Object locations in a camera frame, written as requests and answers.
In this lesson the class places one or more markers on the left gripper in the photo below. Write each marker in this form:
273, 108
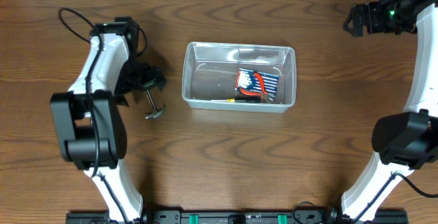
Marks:
152, 73

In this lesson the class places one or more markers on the clear plastic container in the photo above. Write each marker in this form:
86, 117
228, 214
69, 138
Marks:
210, 71

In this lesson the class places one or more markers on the black handled claw hammer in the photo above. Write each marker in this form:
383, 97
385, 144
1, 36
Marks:
156, 112

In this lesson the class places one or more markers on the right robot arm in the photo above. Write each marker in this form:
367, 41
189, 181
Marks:
404, 142

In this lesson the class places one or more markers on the black yellow screwdriver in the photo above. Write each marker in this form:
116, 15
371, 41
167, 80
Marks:
250, 99

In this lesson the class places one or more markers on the blue precision screwdriver set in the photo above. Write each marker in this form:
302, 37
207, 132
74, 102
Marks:
271, 81

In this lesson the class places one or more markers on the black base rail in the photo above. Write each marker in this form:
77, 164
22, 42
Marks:
177, 217

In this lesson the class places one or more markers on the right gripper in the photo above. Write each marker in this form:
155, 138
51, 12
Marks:
374, 9

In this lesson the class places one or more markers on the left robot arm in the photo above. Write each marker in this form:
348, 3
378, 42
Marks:
89, 128

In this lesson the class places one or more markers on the red handled pliers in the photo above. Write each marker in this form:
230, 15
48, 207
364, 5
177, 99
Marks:
252, 84

